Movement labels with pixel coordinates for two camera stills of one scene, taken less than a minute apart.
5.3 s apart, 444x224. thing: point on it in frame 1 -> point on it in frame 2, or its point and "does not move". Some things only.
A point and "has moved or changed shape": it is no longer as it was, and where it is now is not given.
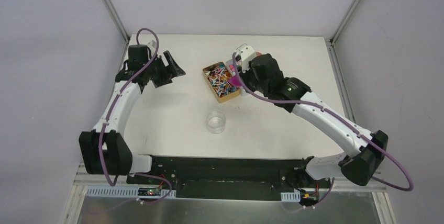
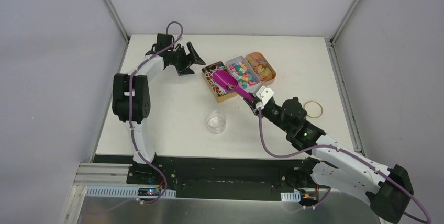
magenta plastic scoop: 234,80 has moved or changed shape
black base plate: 229,178 does not move
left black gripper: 161,71 -> 185,60
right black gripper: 244,77 -> 253,105
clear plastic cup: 216,122 does not move
